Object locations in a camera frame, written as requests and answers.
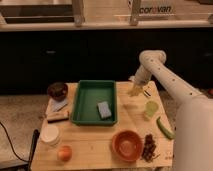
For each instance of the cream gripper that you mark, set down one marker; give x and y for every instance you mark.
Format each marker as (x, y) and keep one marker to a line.
(137, 89)

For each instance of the yellow banana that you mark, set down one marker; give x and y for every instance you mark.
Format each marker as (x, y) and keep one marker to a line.
(131, 94)

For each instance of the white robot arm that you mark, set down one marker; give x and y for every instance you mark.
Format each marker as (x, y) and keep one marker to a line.
(193, 141)

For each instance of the red bowl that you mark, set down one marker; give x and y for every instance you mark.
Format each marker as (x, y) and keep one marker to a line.
(127, 146)

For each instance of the dark brown bowl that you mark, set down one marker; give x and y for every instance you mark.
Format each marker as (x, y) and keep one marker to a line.
(58, 91)

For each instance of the light green cup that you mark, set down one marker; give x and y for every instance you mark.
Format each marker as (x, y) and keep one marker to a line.
(151, 108)

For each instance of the blue sponge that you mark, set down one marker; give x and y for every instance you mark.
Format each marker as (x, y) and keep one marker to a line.
(104, 110)

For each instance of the green plastic tray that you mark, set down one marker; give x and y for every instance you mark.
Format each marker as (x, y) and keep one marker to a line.
(89, 94)

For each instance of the green cucumber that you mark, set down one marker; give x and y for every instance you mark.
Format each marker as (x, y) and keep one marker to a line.
(169, 135)

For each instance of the dark grape bunch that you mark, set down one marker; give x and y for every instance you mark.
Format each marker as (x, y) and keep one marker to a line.
(149, 149)

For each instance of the corovan cardboard box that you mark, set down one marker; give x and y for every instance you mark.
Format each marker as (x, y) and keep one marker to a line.
(174, 9)

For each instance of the grey cloth piece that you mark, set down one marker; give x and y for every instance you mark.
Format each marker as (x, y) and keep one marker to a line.
(57, 105)

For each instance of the wooden block brush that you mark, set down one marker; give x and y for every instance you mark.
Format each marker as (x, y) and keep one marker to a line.
(57, 116)

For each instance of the orange apple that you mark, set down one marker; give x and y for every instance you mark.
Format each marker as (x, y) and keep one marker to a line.
(64, 153)

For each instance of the white round container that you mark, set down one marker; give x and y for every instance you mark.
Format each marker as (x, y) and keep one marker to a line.
(50, 135)

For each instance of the black stand bar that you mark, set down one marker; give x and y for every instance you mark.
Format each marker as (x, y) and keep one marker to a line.
(35, 137)

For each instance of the metal shelf frame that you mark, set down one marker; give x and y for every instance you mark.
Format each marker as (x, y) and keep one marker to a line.
(39, 15)

